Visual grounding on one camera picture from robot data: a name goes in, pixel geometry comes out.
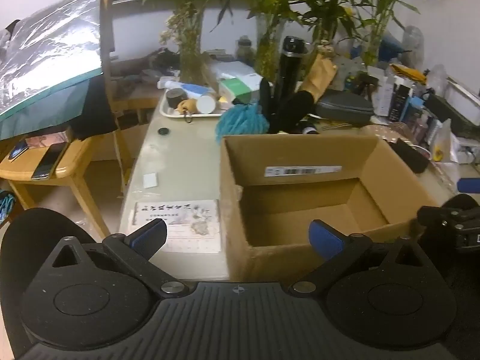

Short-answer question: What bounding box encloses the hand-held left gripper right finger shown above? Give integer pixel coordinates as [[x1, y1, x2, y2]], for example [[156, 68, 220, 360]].
[[289, 220, 430, 296]]

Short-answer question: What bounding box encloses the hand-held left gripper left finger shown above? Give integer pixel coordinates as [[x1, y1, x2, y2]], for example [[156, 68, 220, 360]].
[[50, 219, 190, 300]]

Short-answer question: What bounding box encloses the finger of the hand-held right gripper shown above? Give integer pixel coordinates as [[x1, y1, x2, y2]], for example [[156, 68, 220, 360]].
[[416, 205, 451, 230], [457, 177, 480, 194]]

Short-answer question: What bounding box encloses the brown cardboard box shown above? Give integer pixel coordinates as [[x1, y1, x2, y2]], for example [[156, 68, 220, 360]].
[[219, 133, 441, 282]]

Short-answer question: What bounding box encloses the printed calendar sheet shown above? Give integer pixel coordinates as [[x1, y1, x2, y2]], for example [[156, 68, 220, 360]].
[[129, 199, 222, 254]]

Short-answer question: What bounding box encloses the tall blue box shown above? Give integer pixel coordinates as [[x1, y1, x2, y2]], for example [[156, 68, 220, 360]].
[[407, 95, 425, 121]]

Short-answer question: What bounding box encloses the white plastic bin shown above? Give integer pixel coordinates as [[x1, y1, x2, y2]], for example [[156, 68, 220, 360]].
[[446, 77, 480, 101]]

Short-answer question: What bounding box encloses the wooden chair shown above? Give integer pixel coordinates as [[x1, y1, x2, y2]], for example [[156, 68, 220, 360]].
[[0, 0, 134, 237]]

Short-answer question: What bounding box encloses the tall black box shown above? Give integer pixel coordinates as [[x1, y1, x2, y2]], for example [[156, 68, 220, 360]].
[[388, 82, 410, 121]]

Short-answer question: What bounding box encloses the clear plastic bag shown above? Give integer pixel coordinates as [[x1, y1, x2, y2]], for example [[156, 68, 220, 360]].
[[425, 64, 449, 91]]

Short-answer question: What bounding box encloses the wooden chopsticks pair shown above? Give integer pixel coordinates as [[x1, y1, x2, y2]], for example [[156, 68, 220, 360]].
[[320, 122, 353, 133]]

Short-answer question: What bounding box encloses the white plastic tray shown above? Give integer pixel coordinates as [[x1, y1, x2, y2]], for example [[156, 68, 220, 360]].
[[159, 85, 226, 119]]

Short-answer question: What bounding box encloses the black smartphone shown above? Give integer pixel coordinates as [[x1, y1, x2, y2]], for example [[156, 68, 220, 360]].
[[32, 142, 68, 179]]

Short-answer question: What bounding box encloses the yellow bag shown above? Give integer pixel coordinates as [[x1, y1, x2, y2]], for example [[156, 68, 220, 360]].
[[390, 64, 428, 84]]

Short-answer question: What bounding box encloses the tall white box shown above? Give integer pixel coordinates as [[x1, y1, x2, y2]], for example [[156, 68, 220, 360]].
[[375, 65, 393, 117]]

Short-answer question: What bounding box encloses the grey zip case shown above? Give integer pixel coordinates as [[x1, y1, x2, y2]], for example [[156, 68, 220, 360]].
[[315, 92, 376, 126]]

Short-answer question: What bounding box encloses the dark cloth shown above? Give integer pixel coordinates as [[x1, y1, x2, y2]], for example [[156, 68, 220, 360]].
[[69, 77, 118, 141]]

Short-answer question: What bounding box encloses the wooden side desk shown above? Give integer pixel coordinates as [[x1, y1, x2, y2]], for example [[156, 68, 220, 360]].
[[109, 56, 167, 115]]

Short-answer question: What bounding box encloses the dark round jar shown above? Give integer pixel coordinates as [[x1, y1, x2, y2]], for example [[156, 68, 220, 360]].
[[166, 88, 184, 109]]

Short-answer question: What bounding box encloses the white capped pill bottle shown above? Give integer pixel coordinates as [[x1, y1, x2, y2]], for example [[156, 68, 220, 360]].
[[197, 93, 221, 115]]

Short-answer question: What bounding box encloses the black mini tripod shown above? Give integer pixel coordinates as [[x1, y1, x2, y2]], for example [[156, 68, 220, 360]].
[[354, 73, 376, 97]]

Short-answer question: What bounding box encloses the teal mesh bath sponge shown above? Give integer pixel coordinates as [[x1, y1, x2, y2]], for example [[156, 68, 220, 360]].
[[215, 103, 271, 145]]

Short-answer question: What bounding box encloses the white spray bottle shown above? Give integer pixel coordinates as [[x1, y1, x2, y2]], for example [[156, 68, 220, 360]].
[[159, 77, 213, 97]]

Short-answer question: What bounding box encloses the brown paper bag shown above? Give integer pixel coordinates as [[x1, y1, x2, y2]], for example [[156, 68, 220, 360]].
[[298, 54, 338, 103]]

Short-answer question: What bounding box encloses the glass vase with bamboo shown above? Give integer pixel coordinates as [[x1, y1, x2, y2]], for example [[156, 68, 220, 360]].
[[349, 0, 439, 69], [300, 0, 361, 47], [225, 0, 319, 79]]

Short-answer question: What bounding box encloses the green white tissue pack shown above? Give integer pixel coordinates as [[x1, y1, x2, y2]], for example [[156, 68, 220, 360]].
[[218, 77, 253, 103]]

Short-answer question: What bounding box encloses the black thermos bottle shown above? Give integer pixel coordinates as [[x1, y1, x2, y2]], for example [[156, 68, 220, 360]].
[[275, 35, 307, 100]]

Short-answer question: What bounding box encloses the glass vase with dried flowers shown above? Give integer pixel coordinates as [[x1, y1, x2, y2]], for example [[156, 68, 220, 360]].
[[144, 0, 233, 85]]

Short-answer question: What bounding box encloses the white plastic package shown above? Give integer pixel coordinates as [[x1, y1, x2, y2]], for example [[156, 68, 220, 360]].
[[208, 61, 263, 83]]

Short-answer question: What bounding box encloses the small dark bottle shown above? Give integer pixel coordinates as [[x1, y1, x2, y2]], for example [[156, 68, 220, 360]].
[[236, 35, 256, 65]]

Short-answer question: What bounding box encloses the silver reflective sheet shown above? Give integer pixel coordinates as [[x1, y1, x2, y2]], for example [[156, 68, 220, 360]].
[[0, 0, 104, 139]]

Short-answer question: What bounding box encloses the tan plush keychain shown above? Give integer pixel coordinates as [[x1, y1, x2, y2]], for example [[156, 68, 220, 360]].
[[176, 99, 198, 124]]

